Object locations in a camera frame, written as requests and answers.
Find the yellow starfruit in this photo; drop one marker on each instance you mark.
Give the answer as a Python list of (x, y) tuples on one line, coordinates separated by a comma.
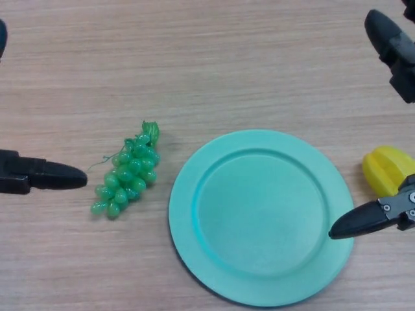
[(382, 168)]

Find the green grape bunch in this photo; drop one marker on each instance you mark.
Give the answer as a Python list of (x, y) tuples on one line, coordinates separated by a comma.
[(129, 171)]

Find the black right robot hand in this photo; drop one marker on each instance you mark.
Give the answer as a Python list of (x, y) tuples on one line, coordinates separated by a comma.
[(398, 64)]

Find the green round plate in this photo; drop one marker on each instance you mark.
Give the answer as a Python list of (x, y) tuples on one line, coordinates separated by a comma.
[(259, 220)]

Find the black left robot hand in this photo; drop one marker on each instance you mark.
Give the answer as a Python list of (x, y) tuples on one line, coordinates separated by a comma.
[(48, 176)]

